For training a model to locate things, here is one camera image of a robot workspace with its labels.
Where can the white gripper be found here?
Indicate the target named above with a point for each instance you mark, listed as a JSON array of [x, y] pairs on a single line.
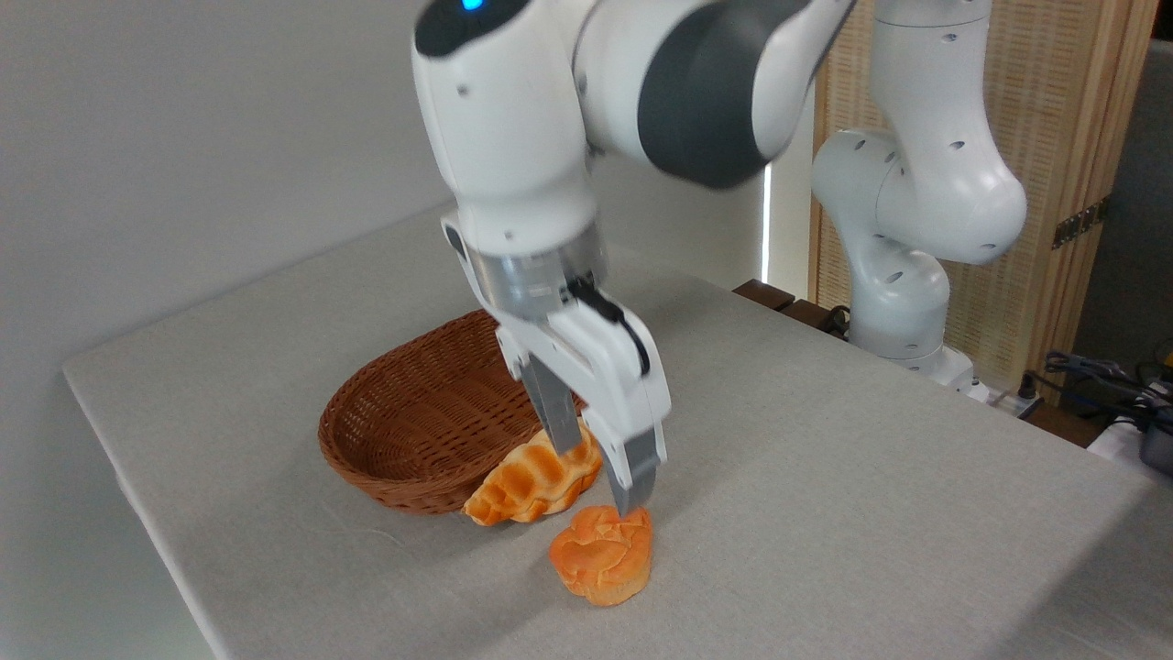
[[609, 376]]

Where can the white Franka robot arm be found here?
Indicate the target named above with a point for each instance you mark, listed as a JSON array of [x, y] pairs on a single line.
[[513, 137]]

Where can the long croissant bread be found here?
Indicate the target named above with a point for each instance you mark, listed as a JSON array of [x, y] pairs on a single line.
[[522, 481]]

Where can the round orange bread bun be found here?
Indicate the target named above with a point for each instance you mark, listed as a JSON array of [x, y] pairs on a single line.
[[600, 559]]

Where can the brown wicker basket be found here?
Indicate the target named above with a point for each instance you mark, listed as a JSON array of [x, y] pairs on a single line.
[[412, 431]]

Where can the grey tablecloth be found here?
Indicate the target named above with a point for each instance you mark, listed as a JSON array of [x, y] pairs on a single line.
[[825, 477]]

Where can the white power strip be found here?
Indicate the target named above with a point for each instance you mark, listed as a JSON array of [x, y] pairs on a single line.
[[1003, 400]]

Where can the black metal screen hinge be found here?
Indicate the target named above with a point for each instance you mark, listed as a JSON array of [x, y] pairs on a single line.
[[1081, 223]]

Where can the wooden folding screen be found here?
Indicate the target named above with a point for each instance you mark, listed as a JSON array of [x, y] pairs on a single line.
[[1063, 92]]

